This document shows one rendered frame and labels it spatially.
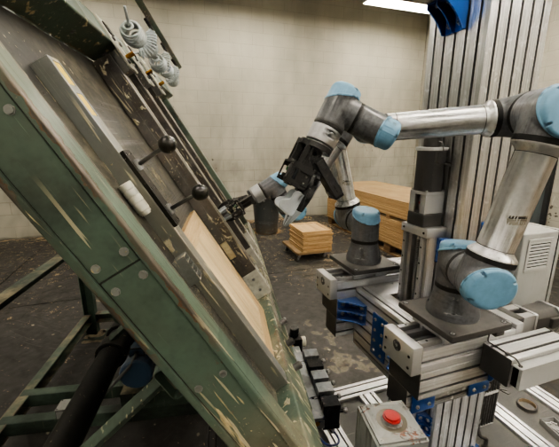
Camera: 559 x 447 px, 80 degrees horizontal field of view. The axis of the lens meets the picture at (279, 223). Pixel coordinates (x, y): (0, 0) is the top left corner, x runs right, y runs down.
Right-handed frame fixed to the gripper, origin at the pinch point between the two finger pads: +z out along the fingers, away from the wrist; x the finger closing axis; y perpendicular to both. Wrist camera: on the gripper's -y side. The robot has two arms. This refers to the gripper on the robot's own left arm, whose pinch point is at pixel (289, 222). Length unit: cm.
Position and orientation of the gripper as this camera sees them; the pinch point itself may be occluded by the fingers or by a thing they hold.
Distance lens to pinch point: 83.5
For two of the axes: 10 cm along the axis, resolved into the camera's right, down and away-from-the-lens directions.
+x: 3.0, 2.2, -9.3
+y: -8.4, -3.9, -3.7
